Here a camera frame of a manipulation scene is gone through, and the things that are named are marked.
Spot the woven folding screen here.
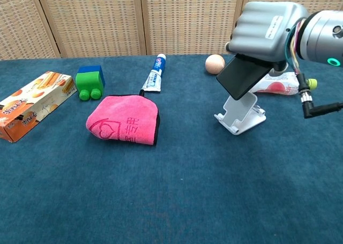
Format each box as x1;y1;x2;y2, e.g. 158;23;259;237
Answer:
0;0;343;61

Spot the black smartphone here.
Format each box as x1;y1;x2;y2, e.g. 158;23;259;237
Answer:
216;54;270;101

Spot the orange biscuit box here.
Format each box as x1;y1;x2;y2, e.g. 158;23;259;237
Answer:
0;71;78;143

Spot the green and blue toy block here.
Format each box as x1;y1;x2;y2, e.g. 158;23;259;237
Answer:
75;65;106;101

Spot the black angled cable connector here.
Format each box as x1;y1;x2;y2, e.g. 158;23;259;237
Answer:
296;72;343;119

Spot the white folding phone stand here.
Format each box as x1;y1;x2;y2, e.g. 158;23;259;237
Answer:
213;91;267;136

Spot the peach coloured ball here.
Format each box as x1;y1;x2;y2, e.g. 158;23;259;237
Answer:
205;54;226;75

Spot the pink folded towel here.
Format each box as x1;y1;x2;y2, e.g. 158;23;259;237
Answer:
85;90;161;146

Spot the clear plastic drink bottle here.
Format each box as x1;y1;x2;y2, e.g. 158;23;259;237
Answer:
254;71;318;97

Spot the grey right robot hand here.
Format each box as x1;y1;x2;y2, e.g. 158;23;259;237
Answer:
225;1;310;78

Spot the blue white toothpaste tube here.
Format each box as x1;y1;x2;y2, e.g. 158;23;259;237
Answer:
141;54;167;93

